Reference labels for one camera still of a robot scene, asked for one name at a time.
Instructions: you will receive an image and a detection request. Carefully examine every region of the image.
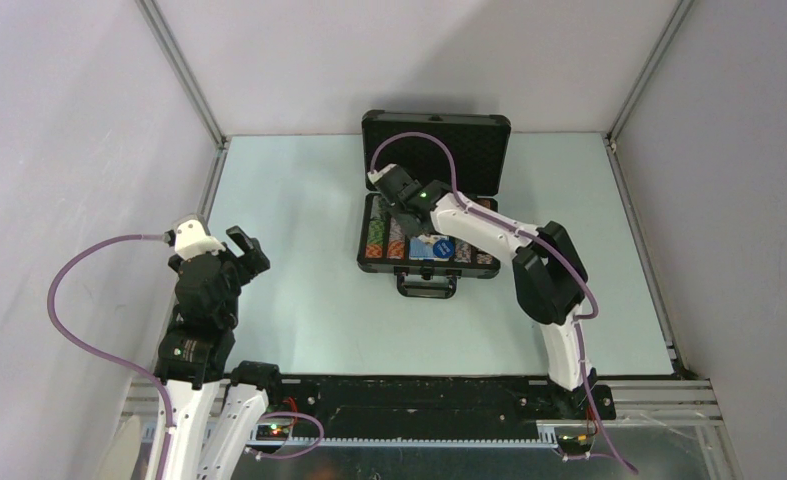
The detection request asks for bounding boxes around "blue round button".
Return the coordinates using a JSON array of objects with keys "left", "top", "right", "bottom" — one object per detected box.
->
[{"left": 431, "top": 238, "right": 455, "bottom": 260}]

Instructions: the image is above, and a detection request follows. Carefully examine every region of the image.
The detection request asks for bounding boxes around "black poker set case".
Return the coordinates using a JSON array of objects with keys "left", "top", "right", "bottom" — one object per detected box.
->
[{"left": 357, "top": 110, "right": 512, "bottom": 299}]

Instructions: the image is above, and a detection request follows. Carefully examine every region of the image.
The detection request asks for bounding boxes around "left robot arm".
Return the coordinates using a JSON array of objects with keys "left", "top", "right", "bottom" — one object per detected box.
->
[{"left": 146, "top": 217, "right": 285, "bottom": 479}]

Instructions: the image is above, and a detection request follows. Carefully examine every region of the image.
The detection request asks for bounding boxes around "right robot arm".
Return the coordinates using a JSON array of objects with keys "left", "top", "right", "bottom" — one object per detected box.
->
[{"left": 367, "top": 164, "right": 591, "bottom": 418}]

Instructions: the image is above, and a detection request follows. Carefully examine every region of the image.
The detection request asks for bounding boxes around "blue playing card box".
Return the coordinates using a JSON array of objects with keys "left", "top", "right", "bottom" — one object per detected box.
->
[{"left": 408, "top": 236, "right": 449, "bottom": 261}]

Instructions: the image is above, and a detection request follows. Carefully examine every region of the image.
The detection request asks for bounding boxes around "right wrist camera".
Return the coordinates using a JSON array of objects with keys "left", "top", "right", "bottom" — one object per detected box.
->
[{"left": 367, "top": 164, "right": 398, "bottom": 185}]

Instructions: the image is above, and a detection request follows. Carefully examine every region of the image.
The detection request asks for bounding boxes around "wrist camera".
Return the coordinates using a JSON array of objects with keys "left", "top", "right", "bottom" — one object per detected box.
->
[
  {"left": 367, "top": 164, "right": 398, "bottom": 185},
  {"left": 164, "top": 213, "right": 226, "bottom": 260}
]

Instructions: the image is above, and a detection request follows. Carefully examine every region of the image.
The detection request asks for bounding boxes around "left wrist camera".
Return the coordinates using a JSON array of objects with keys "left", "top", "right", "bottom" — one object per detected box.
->
[{"left": 164, "top": 213, "right": 226, "bottom": 260}]

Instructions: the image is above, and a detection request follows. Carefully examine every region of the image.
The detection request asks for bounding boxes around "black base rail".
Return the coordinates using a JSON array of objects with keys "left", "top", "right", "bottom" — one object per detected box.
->
[{"left": 270, "top": 375, "right": 616, "bottom": 442}]

